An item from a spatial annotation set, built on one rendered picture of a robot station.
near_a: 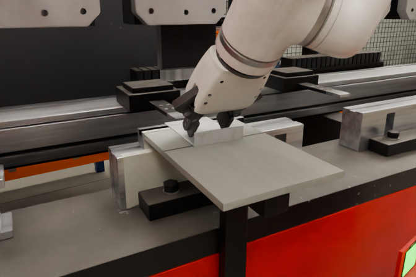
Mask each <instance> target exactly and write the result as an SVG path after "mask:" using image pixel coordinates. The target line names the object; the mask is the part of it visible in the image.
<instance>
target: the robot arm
mask: <svg viewBox="0 0 416 277"><path fill-rule="evenodd" d="M390 2H391V0H233V1H232V3H231V6H230V8H229V10H228V12H227V15H226V17H225V20H224V21H223V24H222V26H221V28H220V30H219V33H218V35H217V37H216V40H215V45H213V46H211V47H210V48H209V49H208V50H207V51H206V53H205V54H204V55H203V57H202V58H201V60H200V61H199V63H198V64H197V66H196V68H195V70H194V72H193V73H192V75H191V77H190V79H189V81H188V84H187V86H186V93H184V94H183V95H181V96H180V97H178V98H177V99H175V100H174V101H173V102H172V105H173V107H174V109H175V111H177V112H179V113H182V114H183V116H184V117H185V118H184V120H183V128H184V130H185V131H187V133H188V136H189V137H193V136H194V133H195V132H196V131H197V129H198V127H199V125H200V122H199V120H200V118H201V117H203V115H205V114H210V113H218V115H217V116H216V119H217V121H218V123H219V126H220V128H226V127H230V125H231V123H232V122H233V120H234V119H235V118H234V117H238V116H239V115H240V114H241V111H242V110H244V109H246V108H249V106H251V105H252V104H253V103H254V102H256V101H258V100H260V99H261V98H262V95H261V90H262V89H263V87H264V86H265V84H266V82H267V79H268V77H269V74H270V73H271V71H273V69H274V68H275V67H276V65H277V63H278V62H279V61H280V58H281V57H282V56H283V54H284V52H285V51H286V50H287V48H288V47H289V46H292V45H300V46H304V47H306V48H309V49H312V50H313V51H317V52H319V53H322V54H325V55H327V56H330V57H334V58H341V59H345V58H350V57H352V56H354V55H356V54H357V53H358V52H359V51H360V50H361V49H362V48H363V47H364V46H365V45H366V43H367V42H368V40H369V39H370V38H371V36H372V34H373V33H374V31H375V30H376V28H377V26H378V24H379V23H380V21H381V19H382V17H383V15H384V13H385V12H386V10H387V8H388V6H389V4H390Z"/></svg>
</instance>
